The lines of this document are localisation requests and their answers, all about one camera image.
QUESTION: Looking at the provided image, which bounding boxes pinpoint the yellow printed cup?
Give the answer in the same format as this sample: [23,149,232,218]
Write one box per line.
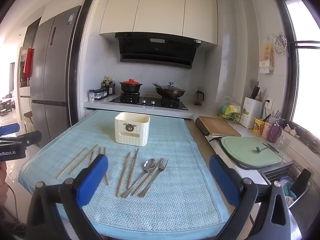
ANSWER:
[253,117,265,134]

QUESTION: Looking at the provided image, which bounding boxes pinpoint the dark water bottle with handle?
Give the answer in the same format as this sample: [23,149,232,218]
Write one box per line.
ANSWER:
[194,89,205,106]

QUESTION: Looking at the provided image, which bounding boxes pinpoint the window with dark frame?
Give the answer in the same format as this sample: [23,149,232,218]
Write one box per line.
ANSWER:
[274,0,320,142]

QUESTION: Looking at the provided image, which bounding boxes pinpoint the clear drinking glass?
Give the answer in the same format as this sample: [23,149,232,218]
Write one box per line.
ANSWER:
[277,135,291,151]

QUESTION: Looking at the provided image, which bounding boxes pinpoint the cream ribbed utensil holder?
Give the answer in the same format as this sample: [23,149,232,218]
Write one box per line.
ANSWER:
[114,112,151,147]

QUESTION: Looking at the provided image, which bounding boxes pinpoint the dark wok with handle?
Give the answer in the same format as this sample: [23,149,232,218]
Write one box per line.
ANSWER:
[152,82,186,99]

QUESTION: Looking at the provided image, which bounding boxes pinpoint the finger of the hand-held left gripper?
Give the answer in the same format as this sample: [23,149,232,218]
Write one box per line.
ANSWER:
[0,131,42,147]
[0,123,20,136]

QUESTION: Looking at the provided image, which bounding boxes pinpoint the teal cloth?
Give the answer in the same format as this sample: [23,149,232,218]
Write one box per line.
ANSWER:
[283,181,303,198]

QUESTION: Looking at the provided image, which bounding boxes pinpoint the light blue woven mat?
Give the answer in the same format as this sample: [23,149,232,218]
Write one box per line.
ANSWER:
[18,110,230,233]

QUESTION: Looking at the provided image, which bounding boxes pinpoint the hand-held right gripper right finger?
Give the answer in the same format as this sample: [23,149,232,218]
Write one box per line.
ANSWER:
[209,154,298,240]

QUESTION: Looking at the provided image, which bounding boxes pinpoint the steel spoon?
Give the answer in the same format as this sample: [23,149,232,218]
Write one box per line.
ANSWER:
[121,158,157,198]

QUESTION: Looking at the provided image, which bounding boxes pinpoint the glass wok lid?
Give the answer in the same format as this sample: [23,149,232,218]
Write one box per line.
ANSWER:
[156,82,185,92]

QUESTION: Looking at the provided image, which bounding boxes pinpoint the stainless steel sink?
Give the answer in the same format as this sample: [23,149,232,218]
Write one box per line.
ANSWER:
[262,161,313,207]

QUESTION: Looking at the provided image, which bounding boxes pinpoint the green yellow plastic bag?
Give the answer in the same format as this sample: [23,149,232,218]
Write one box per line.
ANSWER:
[217,96,248,125]

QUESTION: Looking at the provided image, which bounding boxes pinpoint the hanging patterned paper bag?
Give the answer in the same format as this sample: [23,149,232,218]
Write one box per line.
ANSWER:
[258,38,274,74]

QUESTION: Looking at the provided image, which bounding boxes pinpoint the white knife block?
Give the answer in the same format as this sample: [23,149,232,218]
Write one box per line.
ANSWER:
[242,97,264,129]

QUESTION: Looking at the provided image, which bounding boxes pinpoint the black range hood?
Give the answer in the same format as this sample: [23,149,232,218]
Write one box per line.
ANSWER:
[115,32,202,70]

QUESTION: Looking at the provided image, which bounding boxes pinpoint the pink cup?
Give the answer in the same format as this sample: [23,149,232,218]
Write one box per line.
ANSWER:
[261,121,272,138]

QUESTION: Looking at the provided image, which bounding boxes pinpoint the clear condiment box set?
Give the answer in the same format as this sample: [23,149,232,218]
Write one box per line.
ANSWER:
[94,88,109,100]

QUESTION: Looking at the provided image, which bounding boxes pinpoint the tall display cabinet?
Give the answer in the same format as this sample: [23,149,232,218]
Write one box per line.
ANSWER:
[19,17,42,120]

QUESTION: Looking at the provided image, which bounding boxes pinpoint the hanging wire steaming rack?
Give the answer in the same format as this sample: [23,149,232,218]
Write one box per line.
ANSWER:
[272,33,290,56]

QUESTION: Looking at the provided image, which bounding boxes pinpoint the black curved pad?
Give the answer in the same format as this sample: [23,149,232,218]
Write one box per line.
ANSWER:
[195,118,209,136]

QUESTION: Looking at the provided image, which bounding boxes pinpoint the bunch of wooden chopsticks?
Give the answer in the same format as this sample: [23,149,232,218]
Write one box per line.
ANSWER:
[56,144,139,197]

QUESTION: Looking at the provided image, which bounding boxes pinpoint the garlic bulbs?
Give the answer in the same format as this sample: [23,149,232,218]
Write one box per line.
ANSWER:
[284,124,301,138]

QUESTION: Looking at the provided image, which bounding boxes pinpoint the white wall cabinet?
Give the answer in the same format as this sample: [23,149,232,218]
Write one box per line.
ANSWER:
[99,0,218,46]

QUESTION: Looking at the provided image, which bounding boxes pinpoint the grey steel refrigerator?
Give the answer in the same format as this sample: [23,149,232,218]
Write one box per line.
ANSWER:
[30,5,83,140]

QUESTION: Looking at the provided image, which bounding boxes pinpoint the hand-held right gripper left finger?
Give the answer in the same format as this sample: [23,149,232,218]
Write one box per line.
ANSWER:
[25,154,109,240]

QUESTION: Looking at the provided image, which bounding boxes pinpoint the black clay pot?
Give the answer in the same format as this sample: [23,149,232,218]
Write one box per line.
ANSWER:
[119,82,143,94]

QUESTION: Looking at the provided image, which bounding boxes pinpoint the black upright object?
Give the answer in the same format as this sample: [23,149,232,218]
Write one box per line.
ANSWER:
[292,169,312,193]

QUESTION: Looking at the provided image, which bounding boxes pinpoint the black glass gas stove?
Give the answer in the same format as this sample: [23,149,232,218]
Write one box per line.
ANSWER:
[109,92,188,111]

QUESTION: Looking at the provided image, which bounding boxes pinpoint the green cutting board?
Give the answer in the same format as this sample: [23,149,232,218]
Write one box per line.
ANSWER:
[220,136,285,168]

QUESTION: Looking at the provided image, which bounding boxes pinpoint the wooden cutting board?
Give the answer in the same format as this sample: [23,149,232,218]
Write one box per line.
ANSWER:
[199,116,242,137]

